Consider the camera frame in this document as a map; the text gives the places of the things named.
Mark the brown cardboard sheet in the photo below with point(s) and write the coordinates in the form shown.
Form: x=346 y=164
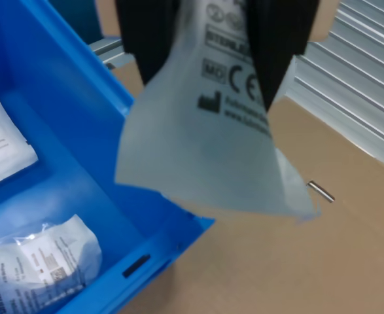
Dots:
x=293 y=261

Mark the crumpled white gauze packet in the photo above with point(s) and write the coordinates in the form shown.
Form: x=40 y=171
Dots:
x=54 y=261

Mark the blue bin with gauze packets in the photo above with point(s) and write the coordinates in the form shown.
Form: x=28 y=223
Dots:
x=80 y=131

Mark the white Fuhrmann gauze swab packet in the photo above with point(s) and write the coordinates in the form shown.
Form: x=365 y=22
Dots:
x=211 y=147

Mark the flat white gauze packet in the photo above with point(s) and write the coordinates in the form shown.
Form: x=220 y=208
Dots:
x=2 y=147

